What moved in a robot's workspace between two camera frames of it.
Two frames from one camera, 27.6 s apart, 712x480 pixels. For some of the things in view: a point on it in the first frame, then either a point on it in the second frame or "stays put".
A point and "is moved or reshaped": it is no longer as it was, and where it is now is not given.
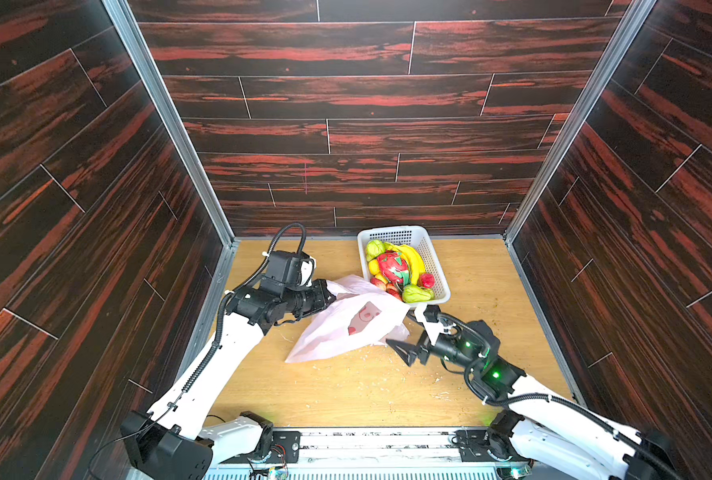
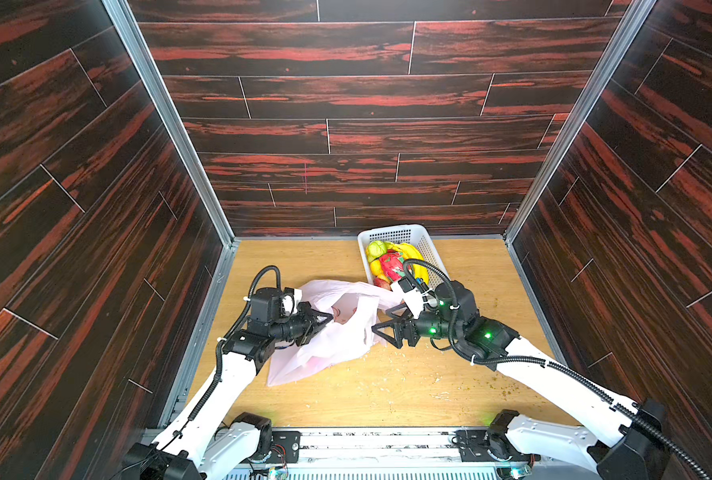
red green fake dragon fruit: (395, 268) stays put
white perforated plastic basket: (414, 237) stays put
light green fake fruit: (374, 248) stays put
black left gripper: (318, 294) -> (314, 324)
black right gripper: (424, 345) -> (402, 328)
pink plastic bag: (360, 315) is moved or reshaped
